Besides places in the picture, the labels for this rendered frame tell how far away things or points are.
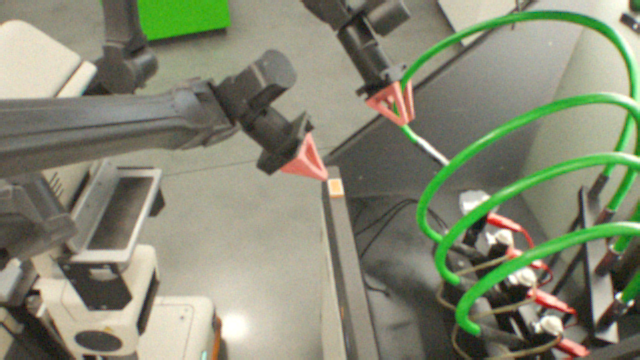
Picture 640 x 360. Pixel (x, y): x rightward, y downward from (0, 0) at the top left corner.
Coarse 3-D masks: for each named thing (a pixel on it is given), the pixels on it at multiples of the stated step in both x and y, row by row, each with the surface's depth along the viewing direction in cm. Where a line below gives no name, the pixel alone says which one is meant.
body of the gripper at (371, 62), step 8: (368, 48) 77; (376, 48) 77; (360, 56) 77; (368, 56) 77; (376, 56) 77; (384, 56) 78; (360, 64) 78; (368, 64) 77; (376, 64) 77; (384, 64) 77; (400, 64) 80; (360, 72) 79; (368, 72) 78; (376, 72) 77; (384, 72) 75; (368, 80) 78; (376, 80) 75; (360, 88) 77; (368, 88) 79
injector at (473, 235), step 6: (486, 216) 80; (474, 222) 82; (480, 222) 81; (486, 222) 81; (468, 228) 83; (474, 228) 83; (480, 228) 82; (474, 234) 84; (468, 240) 86; (474, 240) 85; (474, 246) 87
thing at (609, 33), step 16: (512, 16) 64; (528, 16) 63; (544, 16) 63; (560, 16) 62; (576, 16) 62; (464, 32) 68; (608, 32) 62; (432, 48) 71; (624, 48) 63; (416, 64) 73; (400, 80) 76; (400, 128) 82; (624, 128) 71; (624, 144) 72; (608, 176) 77
